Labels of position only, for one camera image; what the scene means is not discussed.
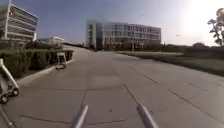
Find grass lawn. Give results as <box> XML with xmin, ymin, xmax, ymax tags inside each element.
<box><xmin>117</xmin><ymin>50</ymin><xmax>224</xmax><ymax>77</ymax></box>

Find tree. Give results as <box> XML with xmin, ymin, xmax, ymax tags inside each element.
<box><xmin>206</xmin><ymin>7</ymin><xmax>224</xmax><ymax>48</ymax></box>

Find concrete kerb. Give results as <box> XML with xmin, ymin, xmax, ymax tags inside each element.
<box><xmin>15</xmin><ymin>59</ymin><xmax>75</xmax><ymax>88</ymax></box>

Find grey concrete paved plaza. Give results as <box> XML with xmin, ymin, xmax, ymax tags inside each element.
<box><xmin>0</xmin><ymin>49</ymin><xmax>224</xmax><ymax>128</ymax></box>

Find white layered building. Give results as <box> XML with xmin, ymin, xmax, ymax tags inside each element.
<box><xmin>0</xmin><ymin>3</ymin><xmax>40</xmax><ymax>43</ymax></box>

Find large grey glass building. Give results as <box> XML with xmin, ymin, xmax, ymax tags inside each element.
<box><xmin>85</xmin><ymin>20</ymin><xmax>163</xmax><ymax>52</ymax></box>

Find wide concrete steps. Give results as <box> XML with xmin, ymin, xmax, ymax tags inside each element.
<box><xmin>62</xmin><ymin>44</ymin><xmax>93</xmax><ymax>58</ymax></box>

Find dark row of bushes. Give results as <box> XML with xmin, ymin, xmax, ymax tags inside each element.
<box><xmin>162</xmin><ymin>42</ymin><xmax>224</xmax><ymax>60</ymax></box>

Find robot's own part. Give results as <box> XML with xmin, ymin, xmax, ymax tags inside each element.
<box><xmin>70</xmin><ymin>104</ymin><xmax>90</xmax><ymax>128</ymax></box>
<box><xmin>136</xmin><ymin>103</ymin><xmax>160</xmax><ymax>128</ymax></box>

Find green hedge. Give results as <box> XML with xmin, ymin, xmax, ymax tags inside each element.
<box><xmin>0</xmin><ymin>48</ymin><xmax>75</xmax><ymax>80</ymax></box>

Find low white building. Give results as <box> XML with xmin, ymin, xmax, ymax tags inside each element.
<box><xmin>39</xmin><ymin>36</ymin><xmax>66</xmax><ymax>46</ymax></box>

